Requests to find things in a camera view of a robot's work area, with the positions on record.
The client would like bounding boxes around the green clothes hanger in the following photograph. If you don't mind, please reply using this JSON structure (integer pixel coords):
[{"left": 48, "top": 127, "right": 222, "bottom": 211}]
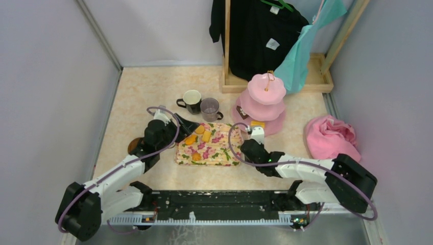
[{"left": 260, "top": 0, "right": 294, "bottom": 12}]

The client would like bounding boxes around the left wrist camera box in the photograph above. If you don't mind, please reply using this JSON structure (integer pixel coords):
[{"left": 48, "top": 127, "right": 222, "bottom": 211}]
[{"left": 152, "top": 105, "right": 171, "bottom": 124}]

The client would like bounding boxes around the wooden clothes rack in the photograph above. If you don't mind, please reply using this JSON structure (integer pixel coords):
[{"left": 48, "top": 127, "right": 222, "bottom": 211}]
[{"left": 220, "top": 1, "right": 369, "bottom": 93}]

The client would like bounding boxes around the round dotted biscuit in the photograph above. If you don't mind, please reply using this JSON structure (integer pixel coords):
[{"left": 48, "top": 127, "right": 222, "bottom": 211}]
[{"left": 195, "top": 125, "right": 205, "bottom": 134}]

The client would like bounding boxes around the teal garment hanging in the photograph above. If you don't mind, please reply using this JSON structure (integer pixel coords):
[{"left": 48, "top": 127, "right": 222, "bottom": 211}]
[{"left": 274, "top": 0, "right": 347, "bottom": 94}]

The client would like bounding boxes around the chocolate triangle cake slice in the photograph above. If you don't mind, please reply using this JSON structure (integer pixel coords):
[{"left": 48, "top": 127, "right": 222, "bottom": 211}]
[{"left": 236, "top": 106, "right": 249, "bottom": 119}]

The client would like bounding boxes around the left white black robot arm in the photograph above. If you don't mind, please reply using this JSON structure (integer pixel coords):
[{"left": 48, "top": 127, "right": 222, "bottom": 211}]
[{"left": 55, "top": 110, "right": 200, "bottom": 241}]

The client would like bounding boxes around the orange flower-shaped cookie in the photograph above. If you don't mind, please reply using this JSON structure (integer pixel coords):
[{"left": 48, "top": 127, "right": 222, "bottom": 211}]
[{"left": 191, "top": 152, "right": 202, "bottom": 161}]

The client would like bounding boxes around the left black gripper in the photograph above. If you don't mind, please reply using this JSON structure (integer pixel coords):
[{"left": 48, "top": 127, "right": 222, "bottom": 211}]
[{"left": 156, "top": 113, "right": 199, "bottom": 153}]

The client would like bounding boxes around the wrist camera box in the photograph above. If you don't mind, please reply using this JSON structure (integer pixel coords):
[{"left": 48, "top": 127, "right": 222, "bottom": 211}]
[
  {"left": 152, "top": 105, "right": 171, "bottom": 124},
  {"left": 248, "top": 126, "right": 265, "bottom": 144}
]

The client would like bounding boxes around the pink crumpled towel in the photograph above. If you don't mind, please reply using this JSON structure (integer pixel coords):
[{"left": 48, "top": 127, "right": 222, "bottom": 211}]
[{"left": 304, "top": 115, "right": 362, "bottom": 162}]

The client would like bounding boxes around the black mug white inside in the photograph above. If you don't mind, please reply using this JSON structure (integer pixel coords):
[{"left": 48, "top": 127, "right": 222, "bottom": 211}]
[{"left": 176, "top": 90, "right": 202, "bottom": 114}]

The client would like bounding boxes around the orange fish-shaped cake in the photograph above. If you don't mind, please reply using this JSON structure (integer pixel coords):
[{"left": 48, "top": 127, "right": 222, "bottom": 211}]
[{"left": 185, "top": 135, "right": 198, "bottom": 145}]

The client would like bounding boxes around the brown round coaster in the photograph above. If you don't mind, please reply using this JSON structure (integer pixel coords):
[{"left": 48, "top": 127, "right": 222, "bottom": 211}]
[{"left": 128, "top": 137, "right": 143, "bottom": 155}]

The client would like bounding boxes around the floral rectangular tray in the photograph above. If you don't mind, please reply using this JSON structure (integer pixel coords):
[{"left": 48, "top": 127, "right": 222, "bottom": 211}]
[{"left": 174, "top": 123, "right": 243, "bottom": 167}]

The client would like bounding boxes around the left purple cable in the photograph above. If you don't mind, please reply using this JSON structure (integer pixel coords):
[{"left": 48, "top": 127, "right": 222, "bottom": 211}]
[{"left": 57, "top": 106, "right": 180, "bottom": 234}]

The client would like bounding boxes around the grey mug black handle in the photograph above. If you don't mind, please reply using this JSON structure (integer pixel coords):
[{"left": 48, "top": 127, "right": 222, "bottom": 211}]
[{"left": 200, "top": 97, "right": 224, "bottom": 123}]

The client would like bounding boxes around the pink three-tier cake stand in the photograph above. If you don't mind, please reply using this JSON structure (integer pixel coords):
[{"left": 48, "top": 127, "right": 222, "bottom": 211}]
[{"left": 231, "top": 70, "right": 286, "bottom": 136}]

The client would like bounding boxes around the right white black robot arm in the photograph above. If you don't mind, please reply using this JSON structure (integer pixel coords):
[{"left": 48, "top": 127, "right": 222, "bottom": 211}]
[{"left": 240, "top": 139, "right": 377, "bottom": 214}]

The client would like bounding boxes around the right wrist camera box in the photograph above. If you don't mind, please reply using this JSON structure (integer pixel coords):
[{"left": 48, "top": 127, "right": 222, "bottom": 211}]
[{"left": 248, "top": 126, "right": 265, "bottom": 144}]

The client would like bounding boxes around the black t-shirt on hanger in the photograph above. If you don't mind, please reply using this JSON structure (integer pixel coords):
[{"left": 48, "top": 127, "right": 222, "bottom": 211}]
[{"left": 229, "top": 1, "right": 309, "bottom": 81}]

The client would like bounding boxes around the yellow rectangular biscuit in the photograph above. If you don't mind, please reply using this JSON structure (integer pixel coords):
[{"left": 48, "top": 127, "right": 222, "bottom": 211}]
[{"left": 202, "top": 131, "right": 211, "bottom": 142}]

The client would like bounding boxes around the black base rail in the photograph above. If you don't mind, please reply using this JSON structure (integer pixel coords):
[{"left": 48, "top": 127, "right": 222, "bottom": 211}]
[{"left": 108, "top": 190, "right": 376, "bottom": 231}]

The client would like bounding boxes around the yellow layered cake slice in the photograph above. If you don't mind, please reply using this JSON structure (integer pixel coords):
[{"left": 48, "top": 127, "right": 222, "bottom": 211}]
[{"left": 250, "top": 120, "right": 266, "bottom": 128}]

